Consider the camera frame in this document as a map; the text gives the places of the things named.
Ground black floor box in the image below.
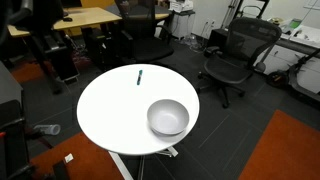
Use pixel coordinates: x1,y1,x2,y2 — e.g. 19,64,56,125
51,159,71,180

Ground small white card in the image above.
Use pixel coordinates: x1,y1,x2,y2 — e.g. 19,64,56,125
63,153,75,164

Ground small green object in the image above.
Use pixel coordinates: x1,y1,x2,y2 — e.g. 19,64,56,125
288,18,303,30

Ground black box cabinet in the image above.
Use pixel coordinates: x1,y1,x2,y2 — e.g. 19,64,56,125
207,28,231,51

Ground black computer monitor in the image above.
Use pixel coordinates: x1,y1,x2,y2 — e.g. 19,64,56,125
60,0,83,9

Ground black equipment rack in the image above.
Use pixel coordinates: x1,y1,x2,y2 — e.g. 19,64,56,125
0,99,34,180

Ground black mesh office chair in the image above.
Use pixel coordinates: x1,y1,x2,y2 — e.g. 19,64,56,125
196,17,283,109

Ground white long counter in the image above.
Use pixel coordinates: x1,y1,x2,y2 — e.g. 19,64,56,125
256,16,320,94

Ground black electric scooter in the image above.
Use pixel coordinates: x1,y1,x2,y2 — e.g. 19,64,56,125
265,48,320,104

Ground black metal stand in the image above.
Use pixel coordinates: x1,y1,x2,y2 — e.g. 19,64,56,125
233,0,271,22

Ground white round bowl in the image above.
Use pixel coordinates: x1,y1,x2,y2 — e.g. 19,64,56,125
146,98,191,137

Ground teal marker pen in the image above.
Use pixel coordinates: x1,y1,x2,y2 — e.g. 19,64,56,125
136,69,144,86

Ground grey cabinet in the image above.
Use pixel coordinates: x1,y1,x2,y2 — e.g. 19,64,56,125
0,61,24,108

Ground light wooden desk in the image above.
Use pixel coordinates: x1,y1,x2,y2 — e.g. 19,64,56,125
7,7,123,95

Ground black rolling chair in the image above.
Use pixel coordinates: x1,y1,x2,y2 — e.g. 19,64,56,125
0,0,80,84

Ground white low cabinet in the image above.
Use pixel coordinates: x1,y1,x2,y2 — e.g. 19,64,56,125
171,9,196,39

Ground black computer tower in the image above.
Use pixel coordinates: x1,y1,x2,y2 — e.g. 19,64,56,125
81,27,113,69

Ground clear plastic bottle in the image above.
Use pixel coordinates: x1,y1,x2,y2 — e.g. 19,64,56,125
33,123,62,136

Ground white table base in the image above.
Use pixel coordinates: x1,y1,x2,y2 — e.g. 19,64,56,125
108,145,179,180

